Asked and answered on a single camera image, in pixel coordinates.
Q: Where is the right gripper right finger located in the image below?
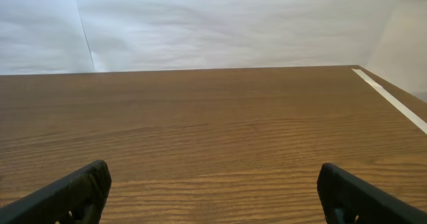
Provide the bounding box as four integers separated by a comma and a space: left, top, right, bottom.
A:
316, 162, 427, 224

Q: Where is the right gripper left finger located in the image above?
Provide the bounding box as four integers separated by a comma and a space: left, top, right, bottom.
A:
0, 159, 112, 224

